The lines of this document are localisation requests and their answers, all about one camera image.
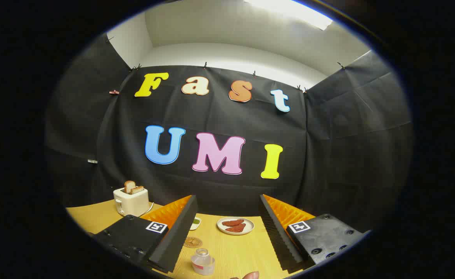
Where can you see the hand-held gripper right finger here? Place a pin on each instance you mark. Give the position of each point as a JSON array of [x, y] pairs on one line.
[[275, 232]]

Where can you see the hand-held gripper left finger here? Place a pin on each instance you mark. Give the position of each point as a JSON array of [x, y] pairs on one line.
[[180, 228]]

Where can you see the round brown coaster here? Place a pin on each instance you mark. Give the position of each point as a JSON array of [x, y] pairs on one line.
[[192, 242]]

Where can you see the clear juice bottle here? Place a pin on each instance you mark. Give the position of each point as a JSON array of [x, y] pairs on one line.
[[203, 264]]

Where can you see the small white condiment dish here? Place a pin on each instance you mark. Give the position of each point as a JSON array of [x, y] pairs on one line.
[[195, 223]]

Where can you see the white round plate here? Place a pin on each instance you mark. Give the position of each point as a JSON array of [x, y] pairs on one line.
[[250, 226]]

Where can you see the red meat patty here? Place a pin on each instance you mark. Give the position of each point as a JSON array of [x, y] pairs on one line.
[[237, 228], [232, 223]]

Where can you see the wooden table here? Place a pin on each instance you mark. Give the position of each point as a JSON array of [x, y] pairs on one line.
[[233, 250]]

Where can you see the cream toaster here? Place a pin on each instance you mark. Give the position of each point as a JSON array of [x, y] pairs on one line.
[[132, 203]]

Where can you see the toast slice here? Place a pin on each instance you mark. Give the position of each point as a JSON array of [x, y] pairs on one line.
[[128, 186], [137, 190]]

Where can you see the black backdrop cloth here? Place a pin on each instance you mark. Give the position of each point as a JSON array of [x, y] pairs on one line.
[[328, 155]]

